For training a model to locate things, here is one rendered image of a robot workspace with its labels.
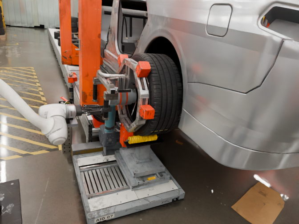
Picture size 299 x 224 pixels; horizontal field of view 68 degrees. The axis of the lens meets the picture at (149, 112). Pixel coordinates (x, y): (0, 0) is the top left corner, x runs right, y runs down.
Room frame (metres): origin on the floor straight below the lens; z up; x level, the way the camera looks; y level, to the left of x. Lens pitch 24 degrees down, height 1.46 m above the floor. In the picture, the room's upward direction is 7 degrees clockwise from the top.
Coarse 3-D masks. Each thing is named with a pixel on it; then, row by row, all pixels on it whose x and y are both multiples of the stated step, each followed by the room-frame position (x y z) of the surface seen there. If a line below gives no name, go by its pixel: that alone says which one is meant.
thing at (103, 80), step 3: (96, 72) 1.73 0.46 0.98; (96, 75) 1.73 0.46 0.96; (99, 75) 1.66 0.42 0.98; (99, 78) 1.63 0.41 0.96; (102, 78) 1.59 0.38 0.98; (102, 81) 1.55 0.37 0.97; (105, 81) 1.52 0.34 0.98; (105, 84) 1.47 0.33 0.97; (108, 84) 1.46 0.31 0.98; (105, 87) 1.47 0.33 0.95; (108, 87) 1.41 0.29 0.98; (108, 90) 1.41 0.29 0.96; (111, 90) 1.36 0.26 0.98; (114, 90) 1.37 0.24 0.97; (111, 93) 1.36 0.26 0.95; (114, 93) 1.37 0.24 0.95
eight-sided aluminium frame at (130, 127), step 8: (128, 64) 1.64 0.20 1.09; (136, 64) 1.56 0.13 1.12; (120, 72) 1.81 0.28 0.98; (136, 80) 1.48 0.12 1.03; (144, 80) 1.48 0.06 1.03; (144, 88) 1.46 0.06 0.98; (144, 96) 1.41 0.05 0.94; (144, 104) 1.43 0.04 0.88; (120, 112) 1.75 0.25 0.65; (120, 120) 1.71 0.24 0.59; (128, 120) 1.67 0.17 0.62; (136, 120) 1.41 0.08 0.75; (144, 120) 1.42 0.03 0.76; (128, 128) 1.53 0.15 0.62; (136, 128) 1.51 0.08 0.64
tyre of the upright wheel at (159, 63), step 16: (160, 64) 1.59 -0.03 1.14; (160, 80) 1.48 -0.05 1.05; (176, 80) 1.53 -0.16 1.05; (160, 96) 1.42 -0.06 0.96; (176, 96) 1.48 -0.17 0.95; (128, 112) 1.80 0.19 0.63; (160, 112) 1.41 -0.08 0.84; (176, 112) 1.47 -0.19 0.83; (144, 128) 1.48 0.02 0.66; (160, 128) 1.47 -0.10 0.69
